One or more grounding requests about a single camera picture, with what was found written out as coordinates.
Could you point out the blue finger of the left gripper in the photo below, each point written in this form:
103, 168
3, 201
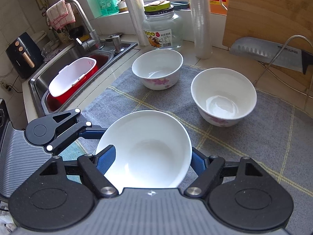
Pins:
93, 132

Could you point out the steel kitchen knife black handle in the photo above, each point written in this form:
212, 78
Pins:
263, 50

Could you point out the glass jar with green lid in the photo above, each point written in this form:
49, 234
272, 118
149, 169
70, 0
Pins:
162, 26

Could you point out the black air fryer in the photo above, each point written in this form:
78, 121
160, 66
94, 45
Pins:
24, 55

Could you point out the plastic wrap roll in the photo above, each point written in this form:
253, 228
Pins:
136, 11
200, 11

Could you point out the plastic wrap roll right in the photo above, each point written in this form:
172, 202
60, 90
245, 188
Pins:
200, 11

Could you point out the steel soap dispenser pump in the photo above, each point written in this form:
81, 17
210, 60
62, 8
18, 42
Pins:
116, 40

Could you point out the plastic wrap roll left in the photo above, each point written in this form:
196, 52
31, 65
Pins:
136, 11

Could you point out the pink checked dish cloth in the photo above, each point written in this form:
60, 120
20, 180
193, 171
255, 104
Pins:
60, 14

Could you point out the red washing basin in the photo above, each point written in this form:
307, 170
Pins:
54, 103

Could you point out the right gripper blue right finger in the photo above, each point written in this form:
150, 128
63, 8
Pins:
209, 171

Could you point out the stainless steel sink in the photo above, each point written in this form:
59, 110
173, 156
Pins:
40, 81

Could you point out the small potted plant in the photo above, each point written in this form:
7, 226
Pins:
122, 7

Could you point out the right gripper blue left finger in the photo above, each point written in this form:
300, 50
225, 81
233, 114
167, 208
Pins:
93, 169

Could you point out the white plastic colander basket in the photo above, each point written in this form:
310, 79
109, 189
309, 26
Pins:
71, 75

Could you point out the steel sink faucet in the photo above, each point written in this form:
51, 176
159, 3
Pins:
94, 41

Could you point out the bamboo cutting board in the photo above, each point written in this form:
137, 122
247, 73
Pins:
276, 21

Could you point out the white floral bowl large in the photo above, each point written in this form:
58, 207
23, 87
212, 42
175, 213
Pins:
223, 96

